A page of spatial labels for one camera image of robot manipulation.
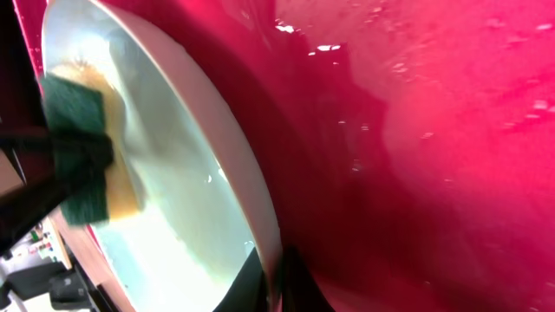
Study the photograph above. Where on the light blue plate top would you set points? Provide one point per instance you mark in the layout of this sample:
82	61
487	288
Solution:
203	202

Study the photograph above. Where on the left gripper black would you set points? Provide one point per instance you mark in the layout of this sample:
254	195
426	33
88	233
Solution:
27	149

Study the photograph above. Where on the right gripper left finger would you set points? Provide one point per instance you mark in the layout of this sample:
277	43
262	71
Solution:
248	292

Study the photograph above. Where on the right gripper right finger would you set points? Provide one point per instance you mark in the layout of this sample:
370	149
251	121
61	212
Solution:
299	290

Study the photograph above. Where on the red plastic tray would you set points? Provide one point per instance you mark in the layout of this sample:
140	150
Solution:
407	145

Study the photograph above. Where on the yellow green sponge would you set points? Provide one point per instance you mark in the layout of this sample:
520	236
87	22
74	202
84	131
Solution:
86	111

